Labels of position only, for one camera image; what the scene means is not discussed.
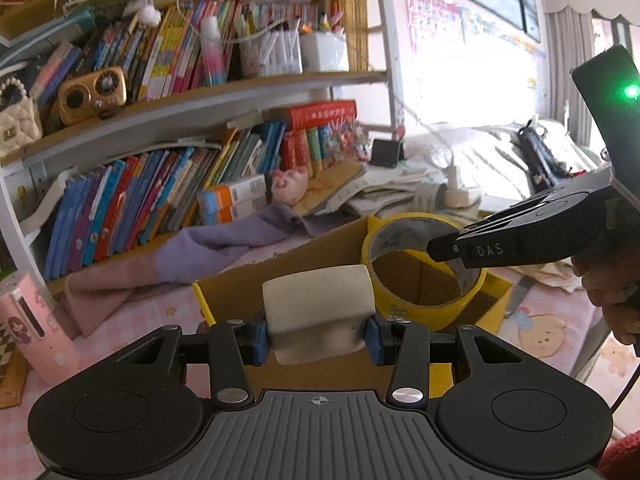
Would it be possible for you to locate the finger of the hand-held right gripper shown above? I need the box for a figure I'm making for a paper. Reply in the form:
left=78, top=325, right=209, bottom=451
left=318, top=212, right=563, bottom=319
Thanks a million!
left=427, top=200, right=533, bottom=267

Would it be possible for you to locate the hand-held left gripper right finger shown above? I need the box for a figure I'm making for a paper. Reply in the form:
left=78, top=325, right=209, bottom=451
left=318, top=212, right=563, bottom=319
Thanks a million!
left=364, top=316, right=521, bottom=407

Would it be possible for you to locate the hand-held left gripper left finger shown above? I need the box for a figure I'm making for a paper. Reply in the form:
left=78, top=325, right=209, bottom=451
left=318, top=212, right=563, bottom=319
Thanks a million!
left=117, top=317, right=271, bottom=407

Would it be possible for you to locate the yellow cardboard box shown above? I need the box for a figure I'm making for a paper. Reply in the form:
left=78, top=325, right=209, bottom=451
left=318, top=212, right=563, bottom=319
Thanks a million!
left=192, top=215, right=516, bottom=401

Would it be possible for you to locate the white rectangular block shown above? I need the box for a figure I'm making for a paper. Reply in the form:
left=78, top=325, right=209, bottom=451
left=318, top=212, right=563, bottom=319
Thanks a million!
left=262, top=264, right=376, bottom=366

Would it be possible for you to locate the yellow tape roll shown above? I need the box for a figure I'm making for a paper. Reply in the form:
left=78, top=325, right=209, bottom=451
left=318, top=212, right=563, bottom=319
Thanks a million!
left=361, top=213, right=487, bottom=332

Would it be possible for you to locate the person's right hand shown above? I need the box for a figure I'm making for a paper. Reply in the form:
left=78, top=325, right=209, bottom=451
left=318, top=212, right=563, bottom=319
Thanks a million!
left=572, top=241, right=640, bottom=346

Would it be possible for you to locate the white power adapter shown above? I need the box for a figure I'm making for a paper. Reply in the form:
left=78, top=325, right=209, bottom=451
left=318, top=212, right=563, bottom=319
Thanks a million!
left=445, top=164, right=485, bottom=208

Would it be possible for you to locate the black printed pouch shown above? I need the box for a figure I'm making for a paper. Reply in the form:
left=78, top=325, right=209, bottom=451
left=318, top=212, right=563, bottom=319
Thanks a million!
left=517, top=125, right=573, bottom=191

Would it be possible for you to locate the pile of loose papers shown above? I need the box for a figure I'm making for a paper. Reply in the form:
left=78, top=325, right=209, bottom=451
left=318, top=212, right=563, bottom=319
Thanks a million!
left=345, top=165, right=451, bottom=218

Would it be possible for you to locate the white bedding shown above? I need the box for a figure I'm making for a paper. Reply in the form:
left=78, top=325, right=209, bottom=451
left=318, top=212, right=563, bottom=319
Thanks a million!
left=405, top=120, right=606, bottom=201

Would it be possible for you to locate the purple pink cloth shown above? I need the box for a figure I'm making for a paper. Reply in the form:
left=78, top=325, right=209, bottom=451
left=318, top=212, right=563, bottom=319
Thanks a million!
left=64, top=204, right=313, bottom=337

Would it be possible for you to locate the pink checkered table mat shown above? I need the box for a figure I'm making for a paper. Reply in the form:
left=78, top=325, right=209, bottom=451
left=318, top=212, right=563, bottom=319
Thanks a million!
left=0, top=267, right=618, bottom=480

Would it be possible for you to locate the black phone stand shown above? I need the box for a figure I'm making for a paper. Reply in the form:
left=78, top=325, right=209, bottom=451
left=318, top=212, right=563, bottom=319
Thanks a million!
left=371, top=138, right=405, bottom=168

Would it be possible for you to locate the orange blue white carton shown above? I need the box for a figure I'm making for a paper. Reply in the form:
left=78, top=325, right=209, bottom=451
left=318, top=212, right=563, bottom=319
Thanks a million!
left=197, top=175, right=268, bottom=211
left=200, top=200, right=268, bottom=226

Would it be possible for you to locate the brown cardboard piece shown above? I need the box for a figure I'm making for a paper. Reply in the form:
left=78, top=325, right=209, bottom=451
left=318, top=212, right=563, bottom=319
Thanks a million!
left=295, top=160, right=366, bottom=217

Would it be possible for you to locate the grey curtain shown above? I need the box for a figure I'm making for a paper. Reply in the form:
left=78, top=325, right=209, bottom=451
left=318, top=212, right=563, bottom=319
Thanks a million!
left=542, top=0, right=640, bottom=148

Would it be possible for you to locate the pink pig plush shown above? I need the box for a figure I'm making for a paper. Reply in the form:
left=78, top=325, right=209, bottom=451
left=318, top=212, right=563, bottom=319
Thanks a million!
left=270, top=169, right=310, bottom=206

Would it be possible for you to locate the red hardcover book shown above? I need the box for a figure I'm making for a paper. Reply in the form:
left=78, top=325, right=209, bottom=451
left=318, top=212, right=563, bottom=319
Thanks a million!
left=285, top=100, right=359, bottom=132

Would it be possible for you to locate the row of blue spined books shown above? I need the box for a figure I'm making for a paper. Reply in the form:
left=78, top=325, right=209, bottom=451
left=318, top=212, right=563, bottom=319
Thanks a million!
left=42, top=120, right=361, bottom=281

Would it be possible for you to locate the pink cartoon tumbler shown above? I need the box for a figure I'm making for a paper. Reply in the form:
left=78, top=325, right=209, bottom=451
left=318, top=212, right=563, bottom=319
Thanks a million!
left=0, top=272, right=81, bottom=386

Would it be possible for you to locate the wooden bookshelf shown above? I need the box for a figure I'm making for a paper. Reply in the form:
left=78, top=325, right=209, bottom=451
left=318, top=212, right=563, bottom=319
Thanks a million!
left=0, top=0, right=401, bottom=286

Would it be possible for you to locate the white pen holder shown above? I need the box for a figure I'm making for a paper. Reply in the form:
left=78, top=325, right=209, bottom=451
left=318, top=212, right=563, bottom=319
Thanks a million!
left=300, top=32, right=349, bottom=73

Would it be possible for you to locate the bamboo slat roll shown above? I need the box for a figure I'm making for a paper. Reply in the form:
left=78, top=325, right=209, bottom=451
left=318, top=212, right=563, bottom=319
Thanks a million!
left=339, top=0, right=369, bottom=72

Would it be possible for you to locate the wooden chessboard box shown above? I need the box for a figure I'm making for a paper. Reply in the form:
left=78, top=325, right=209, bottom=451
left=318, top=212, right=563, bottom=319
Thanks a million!
left=0, top=345, right=31, bottom=407

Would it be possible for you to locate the person's red garment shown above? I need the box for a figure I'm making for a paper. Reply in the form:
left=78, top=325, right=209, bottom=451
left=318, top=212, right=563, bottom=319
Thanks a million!
left=597, top=427, right=640, bottom=480

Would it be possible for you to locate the clear pen holder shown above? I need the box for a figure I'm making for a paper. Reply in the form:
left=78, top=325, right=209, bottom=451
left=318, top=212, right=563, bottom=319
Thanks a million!
left=239, top=30, right=303, bottom=79

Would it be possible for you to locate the pastel gradient bottle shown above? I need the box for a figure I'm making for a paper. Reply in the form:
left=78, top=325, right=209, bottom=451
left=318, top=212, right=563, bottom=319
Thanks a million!
left=200, top=16, right=227, bottom=86

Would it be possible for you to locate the gold retro radio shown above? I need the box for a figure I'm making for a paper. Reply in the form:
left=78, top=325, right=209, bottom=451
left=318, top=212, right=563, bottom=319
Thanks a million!
left=57, top=66, right=127, bottom=126

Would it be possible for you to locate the row of colourful picture books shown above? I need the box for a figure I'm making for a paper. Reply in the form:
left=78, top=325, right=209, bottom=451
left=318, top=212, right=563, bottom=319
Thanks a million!
left=30, top=0, right=346, bottom=111

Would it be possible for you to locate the white quilted handbag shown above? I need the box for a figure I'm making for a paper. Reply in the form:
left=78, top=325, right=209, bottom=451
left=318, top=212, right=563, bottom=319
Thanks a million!
left=0, top=76, right=43, bottom=158

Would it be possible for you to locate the white hanging pompom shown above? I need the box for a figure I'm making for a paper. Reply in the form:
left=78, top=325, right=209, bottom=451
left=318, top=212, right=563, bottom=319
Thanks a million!
left=137, top=2, right=162, bottom=27

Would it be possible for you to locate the black cable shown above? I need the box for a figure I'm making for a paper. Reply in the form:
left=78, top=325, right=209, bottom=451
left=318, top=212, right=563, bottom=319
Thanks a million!
left=607, top=357, right=640, bottom=413

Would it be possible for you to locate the pink wall poster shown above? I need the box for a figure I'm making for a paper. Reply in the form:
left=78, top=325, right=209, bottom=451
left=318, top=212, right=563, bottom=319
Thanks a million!
left=404, top=0, right=467, bottom=55

